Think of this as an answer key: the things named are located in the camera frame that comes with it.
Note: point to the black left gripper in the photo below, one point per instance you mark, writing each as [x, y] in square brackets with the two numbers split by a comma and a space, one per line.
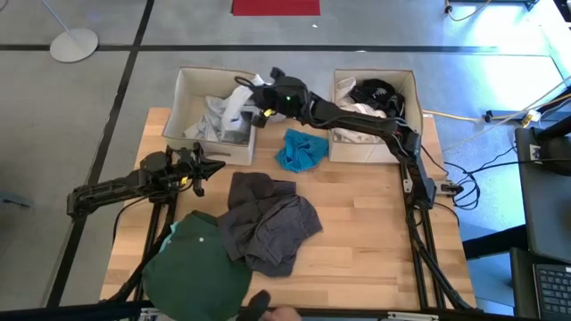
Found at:
[185, 167]

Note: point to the dark green shirt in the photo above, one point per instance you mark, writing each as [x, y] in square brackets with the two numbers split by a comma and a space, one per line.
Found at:
[196, 276]

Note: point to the beige fabric storage bin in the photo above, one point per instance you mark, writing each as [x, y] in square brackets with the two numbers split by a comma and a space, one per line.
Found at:
[408, 102]
[187, 89]

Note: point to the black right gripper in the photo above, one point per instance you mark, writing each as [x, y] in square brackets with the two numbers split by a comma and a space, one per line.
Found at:
[285, 100]

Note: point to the black keyboard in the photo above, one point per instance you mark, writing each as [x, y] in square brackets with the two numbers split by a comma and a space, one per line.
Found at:
[555, 290]

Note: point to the light grey towel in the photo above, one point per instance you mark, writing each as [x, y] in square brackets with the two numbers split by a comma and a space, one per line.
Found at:
[205, 120]

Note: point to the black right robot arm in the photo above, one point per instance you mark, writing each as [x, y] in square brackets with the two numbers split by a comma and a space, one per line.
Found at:
[370, 122]

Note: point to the black rounded object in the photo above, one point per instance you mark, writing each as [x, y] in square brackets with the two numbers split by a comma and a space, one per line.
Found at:
[256, 307]

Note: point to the dark grey shirt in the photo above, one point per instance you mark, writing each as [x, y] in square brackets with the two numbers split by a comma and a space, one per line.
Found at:
[267, 223]

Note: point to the black rig frame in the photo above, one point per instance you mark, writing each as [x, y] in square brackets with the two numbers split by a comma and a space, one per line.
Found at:
[421, 267]

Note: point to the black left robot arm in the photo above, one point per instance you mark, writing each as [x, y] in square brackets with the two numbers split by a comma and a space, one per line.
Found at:
[107, 189]

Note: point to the round grey floor stand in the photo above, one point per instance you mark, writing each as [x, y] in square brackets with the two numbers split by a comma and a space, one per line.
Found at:
[73, 45]

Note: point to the black desk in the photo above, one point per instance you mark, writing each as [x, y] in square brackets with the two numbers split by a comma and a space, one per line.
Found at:
[548, 214]

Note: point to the white grey cloth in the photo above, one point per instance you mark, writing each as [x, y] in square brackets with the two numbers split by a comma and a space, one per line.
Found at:
[236, 107]

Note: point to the blue cloth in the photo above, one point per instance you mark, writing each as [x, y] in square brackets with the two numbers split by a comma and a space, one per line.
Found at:
[301, 151]

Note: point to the black garment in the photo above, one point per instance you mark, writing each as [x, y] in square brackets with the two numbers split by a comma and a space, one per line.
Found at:
[377, 96]

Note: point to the red floor mat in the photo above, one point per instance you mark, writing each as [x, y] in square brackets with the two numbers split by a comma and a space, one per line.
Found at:
[276, 7]

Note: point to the person's hand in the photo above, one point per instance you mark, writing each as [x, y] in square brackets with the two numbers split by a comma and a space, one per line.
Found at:
[282, 315]

